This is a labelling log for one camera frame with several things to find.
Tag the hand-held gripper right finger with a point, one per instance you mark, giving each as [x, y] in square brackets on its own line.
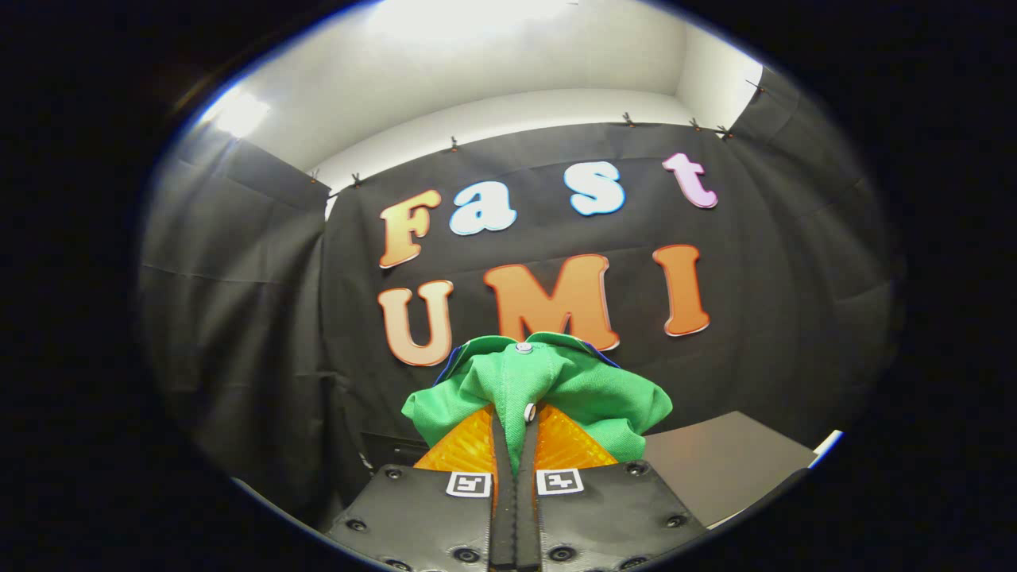
[612, 516]

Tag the grey cabinet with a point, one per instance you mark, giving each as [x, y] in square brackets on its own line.
[731, 461]

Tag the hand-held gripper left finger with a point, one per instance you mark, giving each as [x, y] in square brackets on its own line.
[421, 516]

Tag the black backdrop cloth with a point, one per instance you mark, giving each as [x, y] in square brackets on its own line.
[238, 318]

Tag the ceiling light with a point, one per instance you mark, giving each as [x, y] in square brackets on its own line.
[238, 113]

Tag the green polo shirt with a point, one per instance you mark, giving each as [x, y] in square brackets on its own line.
[580, 389]

